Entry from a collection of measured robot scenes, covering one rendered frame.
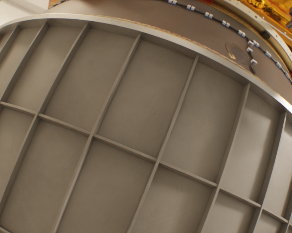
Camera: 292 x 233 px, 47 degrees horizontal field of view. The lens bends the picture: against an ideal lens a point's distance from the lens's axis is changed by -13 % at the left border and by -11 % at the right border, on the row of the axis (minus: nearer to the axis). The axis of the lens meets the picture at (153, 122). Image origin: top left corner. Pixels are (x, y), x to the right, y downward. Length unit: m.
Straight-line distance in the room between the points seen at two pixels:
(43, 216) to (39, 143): 0.23
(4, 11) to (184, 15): 6.74
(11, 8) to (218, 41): 6.90
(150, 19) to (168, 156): 0.52
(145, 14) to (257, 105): 0.53
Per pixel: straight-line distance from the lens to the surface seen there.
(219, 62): 1.16
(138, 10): 1.41
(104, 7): 1.44
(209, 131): 1.11
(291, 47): 1.96
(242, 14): 1.73
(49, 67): 1.22
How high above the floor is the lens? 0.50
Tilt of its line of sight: 21 degrees up
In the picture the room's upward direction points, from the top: 22 degrees clockwise
